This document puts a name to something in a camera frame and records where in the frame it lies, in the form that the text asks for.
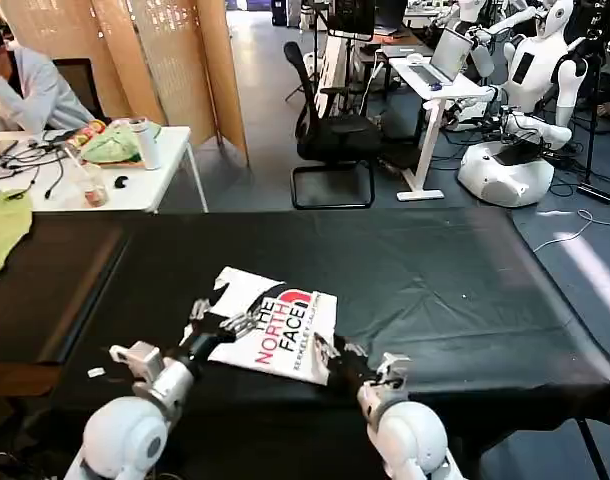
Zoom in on black monitor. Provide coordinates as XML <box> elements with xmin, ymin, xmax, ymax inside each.
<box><xmin>326</xmin><ymin>0</ymin><xmax>377</xmax><ymax>42</ymax></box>

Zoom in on open silver laptop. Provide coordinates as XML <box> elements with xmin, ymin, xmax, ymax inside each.
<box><xmin>407</xmin><ymin>26</ymin><xmax>475</xmax><ymax>85</ymax></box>

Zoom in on black desk chair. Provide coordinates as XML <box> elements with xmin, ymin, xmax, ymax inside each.
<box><xmin>51</xmin><ymin>57</ymin><xmax>108</xmax><ymax>125</ymax></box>

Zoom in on clear plastic cup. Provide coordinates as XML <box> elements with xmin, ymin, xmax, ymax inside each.
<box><xmin>77</xmin><ymin>162</ymin><xmax>110</xmax><ymax>208</ymax></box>

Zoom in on white standing desk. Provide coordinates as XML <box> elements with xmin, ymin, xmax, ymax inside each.
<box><xmin>387</xmin><ymin>46</ymin><xmax>502</xmax><ymax>202</ymax></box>

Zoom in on white side table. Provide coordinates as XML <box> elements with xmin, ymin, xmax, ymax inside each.
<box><xmin>0</xmin><ymin>124</ymin><xmax>209</xmax><ymax>215</ymax></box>

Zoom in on wooden folding screen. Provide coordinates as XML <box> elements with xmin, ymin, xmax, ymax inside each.
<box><xmin>0</xmin><ymin>0</ymin><xmax>251</xmax><ymax>167</ymax></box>

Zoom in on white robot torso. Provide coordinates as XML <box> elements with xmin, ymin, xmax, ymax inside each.
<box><xmin>447</xmin><ymin>0</ymin><xmax>492</xmax><ymax>25</ymax></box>

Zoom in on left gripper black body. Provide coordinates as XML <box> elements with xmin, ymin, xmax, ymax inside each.
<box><xmin>178</xmin><ymin>322</ymin><xmax>227</xmax><ymax>369</ymax></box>

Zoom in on black table cover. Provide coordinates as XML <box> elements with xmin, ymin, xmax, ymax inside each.
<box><xmin>49</xmin><ymin>207</ymin><xmax>610</xmax><ymax>439</ymax></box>

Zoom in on lime green shirt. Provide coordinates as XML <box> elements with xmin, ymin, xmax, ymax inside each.
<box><xmin>0</xmin><ymin>189</ymin><xmax>34</xmax><ymax>287</ymax></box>

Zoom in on tangled black cables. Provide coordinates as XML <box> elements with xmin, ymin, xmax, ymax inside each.
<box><xmin>0</xmin><ymin>128</ymin><xmax>82</xmax><ymax>200</ymax></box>

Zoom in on black office chair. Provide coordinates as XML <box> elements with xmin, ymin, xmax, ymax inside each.
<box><xmin>283</xmin><ymin>41</ymin><xmax>385</xmax><ymax>211</ymax></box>

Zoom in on black tripod stand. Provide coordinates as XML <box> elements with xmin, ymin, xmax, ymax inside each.
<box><xmin>284</xmin><ymin>0</ymin><xmax>339</xmax><ymax>104</ymax></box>

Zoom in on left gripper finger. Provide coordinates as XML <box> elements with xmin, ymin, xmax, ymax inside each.
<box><xmin>218</xmin><ymin>308</ymin><xmax>261</xmax><ymax>338</ymax></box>
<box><xmin>188</xmin><ymin>298</ymin><xmax>213</xmax><ymax>327</ymax></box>

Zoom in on snack can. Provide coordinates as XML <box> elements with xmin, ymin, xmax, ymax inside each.
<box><xmin>64</xmin><ymin>126</ymin><xmax>95</xmax><ymax>152</ymax></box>

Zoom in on green plastic bag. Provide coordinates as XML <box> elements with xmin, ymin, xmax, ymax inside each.
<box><xmin>79</xmin><ymin>119</ymin><xmax>164</xmax><ymax>167</ymax></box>

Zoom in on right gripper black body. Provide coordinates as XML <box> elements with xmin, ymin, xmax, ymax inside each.
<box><xmin>329</xmin><ymin>353</ymin><xmax>382</xmax><ymax>397</ymax></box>

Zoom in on white floor cable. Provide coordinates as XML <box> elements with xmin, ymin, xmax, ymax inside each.
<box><xmin>532</xmin><ymin>207</ymin><xmax>610</xmax><ymax>254</ymax></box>

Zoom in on white humanoid robot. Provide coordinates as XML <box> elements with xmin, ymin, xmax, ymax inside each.
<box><xmin>444</xmin><ymin>0</ymin><xmax>592</xmax><ymax>209</ymax></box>

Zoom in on person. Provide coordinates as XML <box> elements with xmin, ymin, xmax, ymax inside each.
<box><xmin>0</xmin><ymin>18</ymin><xmax>95</xmax><ymax>134</ymax></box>

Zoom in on white tumbler bottle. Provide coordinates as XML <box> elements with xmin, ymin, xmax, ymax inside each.
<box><xmin>128</xmin><ymin>116</ymin><xmax>163</xmax><ymax>172</ymax></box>

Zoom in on white printed t-shirt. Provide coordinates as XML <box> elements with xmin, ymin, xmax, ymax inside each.
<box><xmin>183</xmin><ymin>266</ymin><xmax>339</xmax><ymax>387</ymax></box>

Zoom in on black light stand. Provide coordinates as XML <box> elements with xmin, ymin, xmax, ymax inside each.
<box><xmin>576</xmin><ymin>0</ymin><xmax>610</xmax><ymax>204</ymax></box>

